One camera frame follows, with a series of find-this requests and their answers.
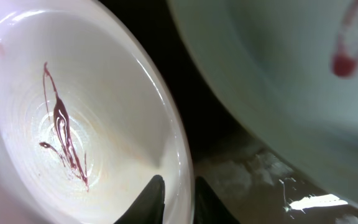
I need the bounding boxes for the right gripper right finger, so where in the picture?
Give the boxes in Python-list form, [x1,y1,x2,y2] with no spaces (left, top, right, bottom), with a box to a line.
[194,177,240,224]

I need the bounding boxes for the white plate bottom stained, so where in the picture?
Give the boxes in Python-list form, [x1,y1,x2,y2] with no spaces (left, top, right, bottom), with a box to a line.
[0,1,194,223]

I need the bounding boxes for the pale green plate stained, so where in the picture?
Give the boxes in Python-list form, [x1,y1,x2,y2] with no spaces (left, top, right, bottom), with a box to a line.
[168,0,358,208]

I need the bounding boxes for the large brown serving tray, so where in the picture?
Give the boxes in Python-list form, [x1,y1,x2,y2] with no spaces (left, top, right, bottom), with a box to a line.
[104,0,358,223]

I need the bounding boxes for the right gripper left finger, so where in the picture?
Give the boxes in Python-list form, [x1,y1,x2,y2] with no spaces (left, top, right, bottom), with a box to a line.
[114,175,165,224]

